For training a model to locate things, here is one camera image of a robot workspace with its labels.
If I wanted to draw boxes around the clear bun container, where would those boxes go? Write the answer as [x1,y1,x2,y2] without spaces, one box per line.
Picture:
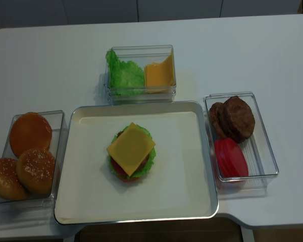
[0,110,68,213]

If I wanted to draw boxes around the front red tomato slice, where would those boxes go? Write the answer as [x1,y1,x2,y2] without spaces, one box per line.
[219,144,249,177]

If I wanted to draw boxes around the burger bottom bun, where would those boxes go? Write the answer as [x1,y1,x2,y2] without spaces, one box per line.
[116,175,139,183]

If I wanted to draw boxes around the left sesame bun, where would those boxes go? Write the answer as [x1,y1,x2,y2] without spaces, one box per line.
[0,158,28,201]

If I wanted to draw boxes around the yellow cheese slice stack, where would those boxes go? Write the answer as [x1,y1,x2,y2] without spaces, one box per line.
[144,54,175,93]

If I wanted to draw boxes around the burger tomato slice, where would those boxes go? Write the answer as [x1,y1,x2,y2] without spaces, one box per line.
[110,157,132,178]

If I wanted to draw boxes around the right sesame bun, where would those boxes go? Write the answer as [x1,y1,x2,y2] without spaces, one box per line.
[16,148,56,194]

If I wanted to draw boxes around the silver metal tray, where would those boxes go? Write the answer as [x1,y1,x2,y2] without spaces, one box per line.
[53,100,219,225]

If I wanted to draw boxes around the sesame bun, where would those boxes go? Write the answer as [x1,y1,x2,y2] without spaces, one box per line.
[0,158,28,201]
[16,148,56,194]

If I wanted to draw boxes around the white tray paper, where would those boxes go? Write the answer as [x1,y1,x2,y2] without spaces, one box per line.
[56,110,213,221]

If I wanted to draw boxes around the back brown burger patty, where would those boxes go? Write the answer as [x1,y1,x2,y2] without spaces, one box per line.
[209,102,227,139]

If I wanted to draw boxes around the clear lettuce and cheese container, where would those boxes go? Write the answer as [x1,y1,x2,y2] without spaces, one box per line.
[104,45,177,104]

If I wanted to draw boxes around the clear patty and tomato container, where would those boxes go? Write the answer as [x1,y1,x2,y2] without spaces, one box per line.
[204,92,279,197]

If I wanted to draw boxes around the front brown burger patty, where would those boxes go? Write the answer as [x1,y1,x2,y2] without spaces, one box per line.
[221,96,256,143]

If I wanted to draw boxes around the plain orange bun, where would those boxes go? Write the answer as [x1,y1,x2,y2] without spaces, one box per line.
[9,112,52,158]

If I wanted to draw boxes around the back red tomato slices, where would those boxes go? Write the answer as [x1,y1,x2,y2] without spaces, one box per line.
[215,138,237,167]

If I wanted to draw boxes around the green lettuce leaf in container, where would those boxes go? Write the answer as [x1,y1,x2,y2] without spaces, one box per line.
[106,49,145,96]

